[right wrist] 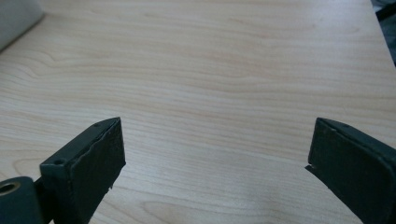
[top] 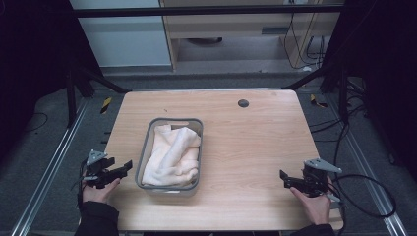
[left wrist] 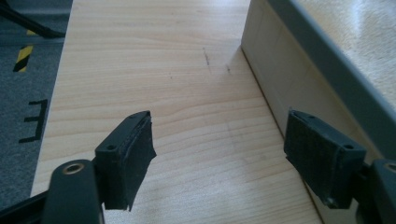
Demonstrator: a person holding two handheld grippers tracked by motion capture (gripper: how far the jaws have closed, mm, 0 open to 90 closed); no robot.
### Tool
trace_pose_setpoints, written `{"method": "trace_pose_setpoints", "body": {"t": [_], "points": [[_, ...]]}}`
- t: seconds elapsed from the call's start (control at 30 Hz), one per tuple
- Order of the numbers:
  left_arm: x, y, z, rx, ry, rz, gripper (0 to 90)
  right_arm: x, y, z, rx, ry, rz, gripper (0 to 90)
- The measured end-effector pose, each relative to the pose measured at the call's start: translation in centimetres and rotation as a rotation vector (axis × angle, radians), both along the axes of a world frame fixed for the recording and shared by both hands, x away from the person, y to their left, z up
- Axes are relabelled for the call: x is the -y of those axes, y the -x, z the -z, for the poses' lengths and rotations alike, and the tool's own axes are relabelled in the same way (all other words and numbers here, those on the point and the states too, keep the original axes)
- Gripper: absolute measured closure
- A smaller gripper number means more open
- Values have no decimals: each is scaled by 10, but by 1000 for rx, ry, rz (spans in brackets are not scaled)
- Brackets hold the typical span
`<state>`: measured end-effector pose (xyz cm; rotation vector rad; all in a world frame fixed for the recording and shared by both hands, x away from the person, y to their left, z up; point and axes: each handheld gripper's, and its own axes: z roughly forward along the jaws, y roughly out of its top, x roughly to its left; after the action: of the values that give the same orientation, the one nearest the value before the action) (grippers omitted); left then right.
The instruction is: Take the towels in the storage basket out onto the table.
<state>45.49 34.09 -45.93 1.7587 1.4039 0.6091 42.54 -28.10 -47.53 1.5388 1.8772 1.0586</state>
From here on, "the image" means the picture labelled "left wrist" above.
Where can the beige box with grey rim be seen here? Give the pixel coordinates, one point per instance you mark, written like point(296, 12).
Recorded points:
point(289, 77)

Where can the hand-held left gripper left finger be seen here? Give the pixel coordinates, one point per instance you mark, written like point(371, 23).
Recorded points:
point(124, 161)

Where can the black stand leg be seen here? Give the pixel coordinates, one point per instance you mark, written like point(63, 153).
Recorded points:
point(31, 26)

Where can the yellow black striped floor tape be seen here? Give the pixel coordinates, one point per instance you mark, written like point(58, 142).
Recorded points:
point(23, 57)

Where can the black floor tape mark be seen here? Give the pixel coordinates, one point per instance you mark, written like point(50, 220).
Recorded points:
point(39, 119)

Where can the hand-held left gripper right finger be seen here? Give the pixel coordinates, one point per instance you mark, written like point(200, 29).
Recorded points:
point(320, 152)

